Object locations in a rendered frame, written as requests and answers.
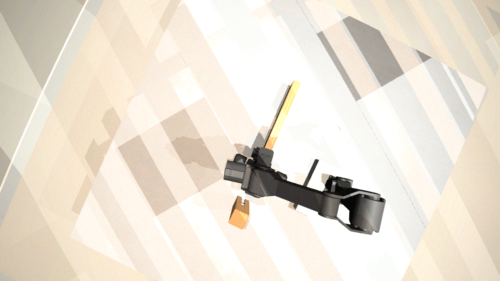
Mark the wooden post with slot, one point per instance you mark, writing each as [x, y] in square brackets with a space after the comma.
[239, 213]

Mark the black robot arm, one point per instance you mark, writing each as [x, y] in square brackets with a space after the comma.
[366, 208]

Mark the light wooden board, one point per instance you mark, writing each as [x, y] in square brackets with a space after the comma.
[277, 126]

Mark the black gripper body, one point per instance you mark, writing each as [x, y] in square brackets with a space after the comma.
[242, 159]

